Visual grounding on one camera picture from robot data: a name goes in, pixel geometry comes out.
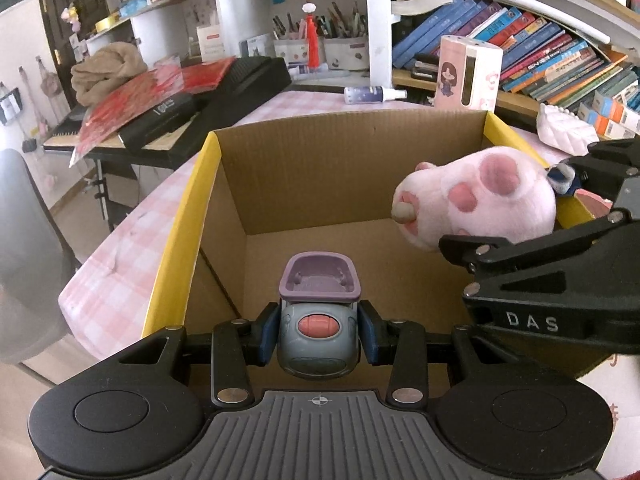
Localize yellow cardboard box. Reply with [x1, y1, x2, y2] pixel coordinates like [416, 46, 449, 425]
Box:
[141, 110, 618, 381]

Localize black bag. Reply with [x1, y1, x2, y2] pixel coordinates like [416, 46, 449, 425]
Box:
[184, 56, 293, 128]

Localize white card with red label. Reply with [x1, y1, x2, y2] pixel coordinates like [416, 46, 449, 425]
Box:
[196, 25, 224, 61]

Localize beige cloth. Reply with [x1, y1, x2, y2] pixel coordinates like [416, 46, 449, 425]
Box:
[70, 41, 149, 106]

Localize red paper sheets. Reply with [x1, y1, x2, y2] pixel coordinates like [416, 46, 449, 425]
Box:
[70, 57, 238, 166]

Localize red tassel ornament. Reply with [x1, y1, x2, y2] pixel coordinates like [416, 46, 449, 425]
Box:
[302, 2, 321, 69]

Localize purple spray bottle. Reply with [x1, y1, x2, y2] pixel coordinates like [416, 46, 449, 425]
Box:
[344, 86, 408, 106]

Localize white quilted tissue box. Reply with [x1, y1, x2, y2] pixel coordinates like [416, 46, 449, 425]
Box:
[536, 104, 600, 157]

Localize black keyboard stand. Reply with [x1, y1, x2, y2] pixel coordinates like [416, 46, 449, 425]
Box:
[84, 156, 142, 234]

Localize white shelf unit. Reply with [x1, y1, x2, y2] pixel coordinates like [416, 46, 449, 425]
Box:
[85, 0, 640, 121]

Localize pink printed tablecloth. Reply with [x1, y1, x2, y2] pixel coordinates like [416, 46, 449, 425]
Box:
[57, 85, 640, 480]

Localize pink cartoon box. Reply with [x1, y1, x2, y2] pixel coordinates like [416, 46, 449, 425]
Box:
[432, 35, 503, 112]

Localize pink plush paw toy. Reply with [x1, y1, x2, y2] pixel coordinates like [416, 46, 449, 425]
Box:
[390, 146, 558, 253]

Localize dark wooden door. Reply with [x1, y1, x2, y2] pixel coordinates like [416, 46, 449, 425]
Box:
[35, 0, 123, 78]

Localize stack of blue orange boxes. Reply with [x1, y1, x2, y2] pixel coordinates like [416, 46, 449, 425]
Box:
[580, 87, 640, 141]

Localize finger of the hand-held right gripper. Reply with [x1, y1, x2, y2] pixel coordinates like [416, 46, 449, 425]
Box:
[547, 136, 640, 221]
[439, 207, 640, 285]

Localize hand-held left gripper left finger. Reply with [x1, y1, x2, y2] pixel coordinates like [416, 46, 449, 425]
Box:
[117, 301, 281, 407]

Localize white pen holder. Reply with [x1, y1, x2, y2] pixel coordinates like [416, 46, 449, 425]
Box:
[324, 35, 371, 72]
[274, 37, 311, 67]

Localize grey and purple toy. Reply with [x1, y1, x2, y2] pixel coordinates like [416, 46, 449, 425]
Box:
[276, 252, 363, 380]

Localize black electronic keyboard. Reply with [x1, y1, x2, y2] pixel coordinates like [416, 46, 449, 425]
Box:
[42, 110, 213, 169]

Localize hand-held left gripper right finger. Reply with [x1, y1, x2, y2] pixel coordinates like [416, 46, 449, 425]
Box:
[357, 300, 521, 406]

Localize row of colourful books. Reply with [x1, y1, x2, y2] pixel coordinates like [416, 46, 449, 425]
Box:
[392, 0, 640, 111]

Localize black case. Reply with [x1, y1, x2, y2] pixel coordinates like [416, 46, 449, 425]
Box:
[118, 92, 199, 152]

